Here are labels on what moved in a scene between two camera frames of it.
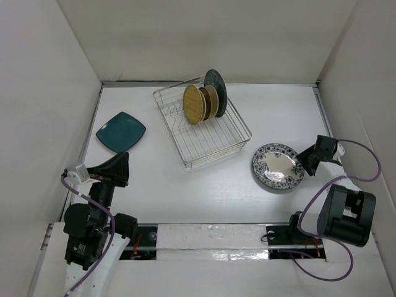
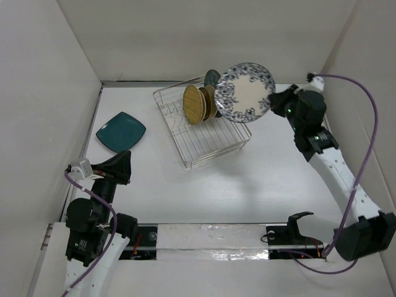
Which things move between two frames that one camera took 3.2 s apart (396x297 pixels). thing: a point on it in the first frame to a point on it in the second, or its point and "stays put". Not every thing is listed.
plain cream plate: (215, 103) stays put
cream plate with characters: (204, 107) stays put
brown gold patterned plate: (208, 106) stays put
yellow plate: (192, 104) stays put
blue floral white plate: (278, 166) to (243, 91)
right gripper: (302, 157) to (279, 99)
